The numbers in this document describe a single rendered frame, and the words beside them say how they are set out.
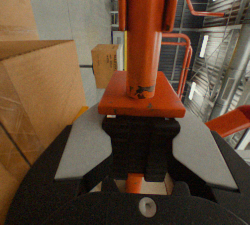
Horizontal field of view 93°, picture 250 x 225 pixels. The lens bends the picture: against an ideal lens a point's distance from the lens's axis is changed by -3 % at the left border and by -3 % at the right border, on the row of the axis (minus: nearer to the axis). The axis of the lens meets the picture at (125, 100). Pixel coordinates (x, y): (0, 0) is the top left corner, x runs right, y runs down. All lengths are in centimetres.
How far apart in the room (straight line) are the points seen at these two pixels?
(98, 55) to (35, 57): 167
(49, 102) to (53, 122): 3
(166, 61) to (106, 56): 951
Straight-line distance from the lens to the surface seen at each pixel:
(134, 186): 18
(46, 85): 21
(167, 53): 1105
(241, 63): 588
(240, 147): 300
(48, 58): 22
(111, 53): 180
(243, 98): 286
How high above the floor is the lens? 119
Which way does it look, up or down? 3 degrees down
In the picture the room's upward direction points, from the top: 92 degrees clockwise
